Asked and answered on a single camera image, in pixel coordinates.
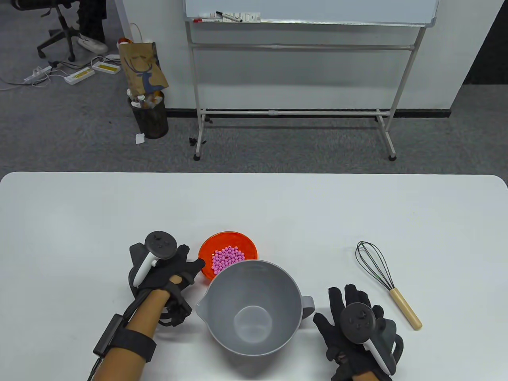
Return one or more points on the white power strip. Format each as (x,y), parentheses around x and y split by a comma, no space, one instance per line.
(36,74)

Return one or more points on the red marker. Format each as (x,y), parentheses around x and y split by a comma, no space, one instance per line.
(206,20)

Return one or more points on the person's right forearm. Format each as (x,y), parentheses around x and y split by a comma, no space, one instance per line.
(363,377)

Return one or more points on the black door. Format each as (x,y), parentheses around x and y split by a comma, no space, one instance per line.
(492,47)

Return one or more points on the black marker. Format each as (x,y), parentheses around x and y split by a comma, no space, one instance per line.
(228,16)

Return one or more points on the grey right hand controller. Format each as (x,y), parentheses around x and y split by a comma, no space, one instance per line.
(357,321)

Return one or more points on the white paper scrap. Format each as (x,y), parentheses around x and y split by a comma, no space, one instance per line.
(139,139)

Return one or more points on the person's left forearm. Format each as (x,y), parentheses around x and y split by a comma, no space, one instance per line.
(149,309)

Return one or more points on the small black debris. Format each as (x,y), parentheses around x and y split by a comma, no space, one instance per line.
(193,140)

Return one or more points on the brown paper bag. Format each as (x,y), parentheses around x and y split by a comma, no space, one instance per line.
(141,67)

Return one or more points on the pile of discarded bottles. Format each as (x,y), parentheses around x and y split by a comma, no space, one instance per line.
(141,99)

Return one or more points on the whiteboard on metal stand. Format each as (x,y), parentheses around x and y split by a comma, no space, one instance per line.
(309,10)

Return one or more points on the black office chair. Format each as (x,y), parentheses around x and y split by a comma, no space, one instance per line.
(63,24)

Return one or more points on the red capped white container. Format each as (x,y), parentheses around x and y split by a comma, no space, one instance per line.
(124,41)

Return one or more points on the person's left hand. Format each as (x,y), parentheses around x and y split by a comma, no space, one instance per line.
(166,274)

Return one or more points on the person's right hand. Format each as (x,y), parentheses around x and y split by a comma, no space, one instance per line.
(335,309)

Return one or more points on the black wrist band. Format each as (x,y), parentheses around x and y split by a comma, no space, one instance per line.
(131,343)

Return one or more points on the grey hand controller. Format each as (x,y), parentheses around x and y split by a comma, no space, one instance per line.
(160,244)
(357,321)

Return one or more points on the white whiteboard eraser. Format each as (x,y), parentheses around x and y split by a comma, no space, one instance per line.
(252,17)

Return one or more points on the pile of pink plastic beads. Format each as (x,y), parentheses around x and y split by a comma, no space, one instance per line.
(224,258)

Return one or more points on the white box with yellow label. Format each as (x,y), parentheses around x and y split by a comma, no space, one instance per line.
(106,67)
(79,75)

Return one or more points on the grey left hand controller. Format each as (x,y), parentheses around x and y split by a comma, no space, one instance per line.
(160,244)

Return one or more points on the small white adapter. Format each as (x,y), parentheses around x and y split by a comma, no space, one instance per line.
(112,57)

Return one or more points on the orange bowl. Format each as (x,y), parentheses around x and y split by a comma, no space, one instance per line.
(238,240)

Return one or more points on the black mesh waste bin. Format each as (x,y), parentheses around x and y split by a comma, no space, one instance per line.
(152,121)

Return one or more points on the grey salad bowl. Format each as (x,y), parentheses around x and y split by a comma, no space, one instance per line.
(254,285)

